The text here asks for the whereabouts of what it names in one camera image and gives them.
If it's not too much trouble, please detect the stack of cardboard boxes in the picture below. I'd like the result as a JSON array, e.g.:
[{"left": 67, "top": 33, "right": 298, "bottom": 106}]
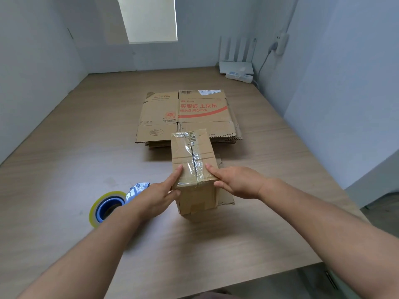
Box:
[{"left": 145, "top": 105, "right": 243, "bottom": 150}]

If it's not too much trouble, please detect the blue tape dispenser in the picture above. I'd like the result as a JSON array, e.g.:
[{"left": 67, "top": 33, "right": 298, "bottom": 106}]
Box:
[{"left": 95, "top": 182, "right": 151, "bottom": 223}]

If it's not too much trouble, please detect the clear yellowish tape roll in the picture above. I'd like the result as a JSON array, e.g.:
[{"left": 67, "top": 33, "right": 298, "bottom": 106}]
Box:
[{"left": 89, "top": 191, "right": 127, "bottom": 228}]

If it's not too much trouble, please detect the red-printed cardboard box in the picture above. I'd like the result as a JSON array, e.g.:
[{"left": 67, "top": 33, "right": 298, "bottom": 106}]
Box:
[{"left": 135, "top": 89, "right": 237, "bottom": 144}]

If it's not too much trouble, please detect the person's left forearm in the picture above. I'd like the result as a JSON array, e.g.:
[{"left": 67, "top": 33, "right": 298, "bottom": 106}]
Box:
[{"left": 17, "top": 205, "right": 143, "bottom": 299}]

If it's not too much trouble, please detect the grey power cable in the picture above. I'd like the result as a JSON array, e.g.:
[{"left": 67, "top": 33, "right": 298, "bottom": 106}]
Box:
[{"left": 254, "top": 42, "right": 280, "bottom": 89}]

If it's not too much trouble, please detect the white router with antennas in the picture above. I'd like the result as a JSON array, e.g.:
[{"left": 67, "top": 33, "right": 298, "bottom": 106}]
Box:
[{"left": 218, "top": 35, "right": 258, "bottom": 75}]

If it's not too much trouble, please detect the bright window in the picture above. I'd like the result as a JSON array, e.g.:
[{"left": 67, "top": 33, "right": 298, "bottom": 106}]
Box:
[{"left": 117, "top": 0, "right": 178, "bottom": 44}]

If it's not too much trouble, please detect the small brown cardboard box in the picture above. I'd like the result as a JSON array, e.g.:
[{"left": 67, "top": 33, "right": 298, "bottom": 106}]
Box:
[{"left": 170, "top": 129, "right": 235, "bottom": 216}]

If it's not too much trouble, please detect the person's right forearm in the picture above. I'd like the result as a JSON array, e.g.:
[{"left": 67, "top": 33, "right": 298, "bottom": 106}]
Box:
[{"left": 257, "top": 178, "right": 399, "bottom": 299}]

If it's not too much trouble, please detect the person's right hand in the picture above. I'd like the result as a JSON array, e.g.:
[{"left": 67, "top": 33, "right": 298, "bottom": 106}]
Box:
[{"left": 204, "top": 163, "right": 270, "bottom": 200}]

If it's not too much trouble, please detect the person's left hand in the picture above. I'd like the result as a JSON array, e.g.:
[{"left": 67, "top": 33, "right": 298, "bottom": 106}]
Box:
[{"left": 120, "top": 164, "right": 185, "bottom": 224}]

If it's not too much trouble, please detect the white power strip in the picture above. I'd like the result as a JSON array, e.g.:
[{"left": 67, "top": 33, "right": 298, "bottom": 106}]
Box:
[{"left": 225, "top": 71, "right": 254, "bottom": 84}]

